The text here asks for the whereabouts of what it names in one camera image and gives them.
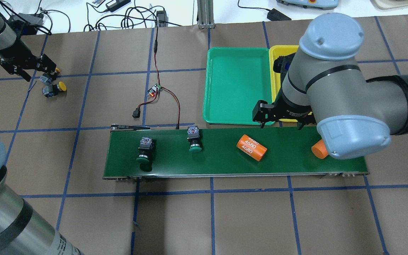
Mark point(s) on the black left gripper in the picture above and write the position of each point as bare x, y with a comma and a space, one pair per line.
19, 54

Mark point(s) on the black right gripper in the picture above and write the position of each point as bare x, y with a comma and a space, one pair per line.
293, 108

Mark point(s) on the yellow push button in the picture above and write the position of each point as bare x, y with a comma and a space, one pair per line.
52, 90
49, 78

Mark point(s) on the orange cylinder with white text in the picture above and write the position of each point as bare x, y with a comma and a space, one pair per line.
251, 147

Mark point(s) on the plain orange cylinder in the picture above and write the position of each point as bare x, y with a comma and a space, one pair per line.
320, 150

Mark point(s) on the green push button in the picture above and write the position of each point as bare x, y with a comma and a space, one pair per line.
146, 152
193, 137

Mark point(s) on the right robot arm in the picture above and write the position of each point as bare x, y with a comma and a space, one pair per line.
324, 85

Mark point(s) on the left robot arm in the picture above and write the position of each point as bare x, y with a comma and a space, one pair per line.
22, 230

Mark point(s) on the green plastic tray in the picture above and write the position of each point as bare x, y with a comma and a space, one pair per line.
236, 78

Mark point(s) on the yellow plastic tray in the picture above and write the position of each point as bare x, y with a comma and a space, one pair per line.
281, 57

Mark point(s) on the black power adapter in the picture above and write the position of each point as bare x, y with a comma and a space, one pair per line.
275, 15

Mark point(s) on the black barrel plug connector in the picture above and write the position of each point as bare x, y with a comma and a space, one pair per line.
136, 113

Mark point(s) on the teach pendant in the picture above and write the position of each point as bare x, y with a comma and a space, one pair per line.
318, 4

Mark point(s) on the small green circuit board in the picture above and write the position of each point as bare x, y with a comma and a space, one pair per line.
154, 90

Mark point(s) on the green conveyor belt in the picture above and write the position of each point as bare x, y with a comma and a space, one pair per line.
289, 153

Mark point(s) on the aluminium frame post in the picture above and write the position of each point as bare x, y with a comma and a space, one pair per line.
205, 14

